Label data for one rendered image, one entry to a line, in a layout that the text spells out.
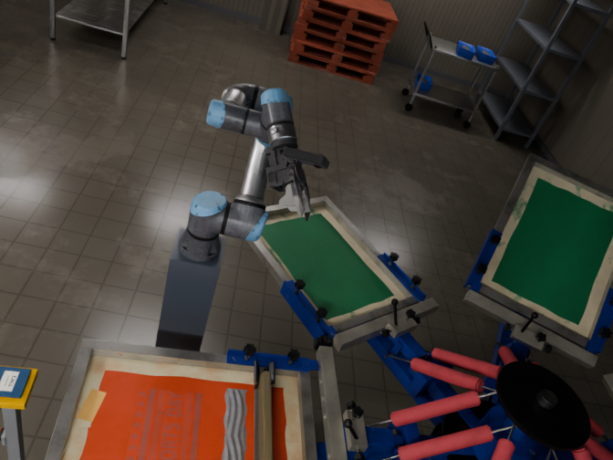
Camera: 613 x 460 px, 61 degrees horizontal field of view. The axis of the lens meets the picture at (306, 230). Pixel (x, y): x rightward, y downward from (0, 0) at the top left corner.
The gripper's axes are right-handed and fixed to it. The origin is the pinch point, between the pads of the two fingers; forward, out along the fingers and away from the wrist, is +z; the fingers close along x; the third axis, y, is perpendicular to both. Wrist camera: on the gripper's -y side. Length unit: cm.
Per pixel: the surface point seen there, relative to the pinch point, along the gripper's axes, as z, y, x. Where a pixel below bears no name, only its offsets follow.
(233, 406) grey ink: 46, 51, -39
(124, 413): 41, 76, -17
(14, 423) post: 37, 115, -12
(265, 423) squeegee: 52, 36, -32
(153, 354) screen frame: 24, 72, -30
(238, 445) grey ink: 57, 47, -32
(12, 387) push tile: 26, 102, 0
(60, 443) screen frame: 44, 84, 1
